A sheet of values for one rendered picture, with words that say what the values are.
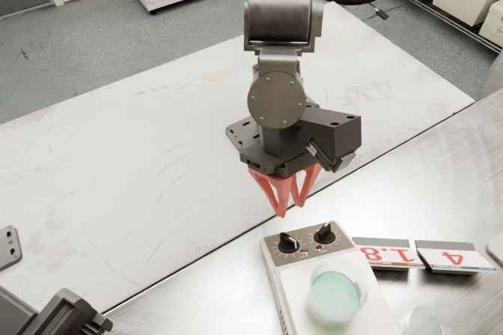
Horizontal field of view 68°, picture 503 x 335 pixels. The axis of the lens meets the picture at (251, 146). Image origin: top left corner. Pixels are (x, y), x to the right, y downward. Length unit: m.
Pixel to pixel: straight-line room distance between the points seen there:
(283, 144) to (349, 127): 0.08
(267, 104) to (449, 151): 0.51
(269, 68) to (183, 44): 2.22
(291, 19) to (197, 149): 0.39
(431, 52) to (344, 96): 1.84
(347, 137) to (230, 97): 0.46
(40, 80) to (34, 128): 1.72
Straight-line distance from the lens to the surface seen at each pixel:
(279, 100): 0.36
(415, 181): 0.73
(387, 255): 0.62
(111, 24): 2.90
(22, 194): 0.79
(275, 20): 0.42
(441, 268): 0.62
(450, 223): 0.71
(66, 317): 0.25
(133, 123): 0.81
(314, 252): 0.55
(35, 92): 2.53
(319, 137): 0.39
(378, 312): 0.51
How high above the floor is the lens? 1.47
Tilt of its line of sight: 51 degrees down
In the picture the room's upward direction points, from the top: 2 degrees counter-clockwise
